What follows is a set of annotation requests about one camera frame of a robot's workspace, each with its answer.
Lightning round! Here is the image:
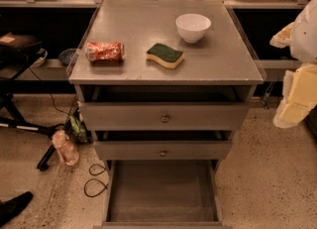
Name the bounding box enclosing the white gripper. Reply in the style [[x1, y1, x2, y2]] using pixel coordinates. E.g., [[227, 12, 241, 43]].
[[269, 0, 317, 128]]

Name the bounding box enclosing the green yellow sponge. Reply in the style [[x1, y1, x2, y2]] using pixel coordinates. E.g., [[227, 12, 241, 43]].
[[146, 43, 184, 69]]

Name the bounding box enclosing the grey middle drawer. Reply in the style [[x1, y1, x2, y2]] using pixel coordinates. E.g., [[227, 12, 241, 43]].
[[94, 131, 232, 161]]

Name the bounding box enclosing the grey drawer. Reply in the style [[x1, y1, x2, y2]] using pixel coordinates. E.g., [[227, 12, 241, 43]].
[[79, 86, 249, 131], [94, 131, 232, 161], [93, 160, 232, 229]]

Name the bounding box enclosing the grey drawer cabinet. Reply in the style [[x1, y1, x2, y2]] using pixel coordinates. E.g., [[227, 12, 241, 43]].
[[65, 0, 267, 229]]

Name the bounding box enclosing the grey bottom drawer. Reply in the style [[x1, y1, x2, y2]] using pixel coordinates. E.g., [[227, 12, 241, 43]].
[[93, 160, 232, 229]]

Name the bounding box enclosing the grey top drawer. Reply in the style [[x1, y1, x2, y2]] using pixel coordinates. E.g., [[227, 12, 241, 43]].
[[79, 86, 249, 131]]

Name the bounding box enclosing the white bowl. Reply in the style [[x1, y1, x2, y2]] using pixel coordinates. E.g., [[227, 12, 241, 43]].
[[175, 14, 211, 43]]

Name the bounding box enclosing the green bag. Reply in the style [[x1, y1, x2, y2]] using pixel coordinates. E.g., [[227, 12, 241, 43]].
[[70, 116, 87, 143]]

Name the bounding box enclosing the dark small bowl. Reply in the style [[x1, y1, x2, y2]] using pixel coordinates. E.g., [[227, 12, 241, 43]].
[[58, 49, 77, 66]]

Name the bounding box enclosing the clear plastic bottle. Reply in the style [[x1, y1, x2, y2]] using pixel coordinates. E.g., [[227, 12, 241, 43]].
[[52, 130, 80, 167]]

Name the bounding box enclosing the black stand with legs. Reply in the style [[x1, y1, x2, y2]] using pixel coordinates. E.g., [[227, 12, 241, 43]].
[[0, 32, 67, 172]]

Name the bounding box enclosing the black shoe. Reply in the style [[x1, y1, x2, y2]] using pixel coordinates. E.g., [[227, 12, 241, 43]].
[[0, 191, 33, 226]]

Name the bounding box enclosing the black cable on floor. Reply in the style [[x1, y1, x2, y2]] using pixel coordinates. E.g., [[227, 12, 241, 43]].
[[83, 164, 109, 198]]

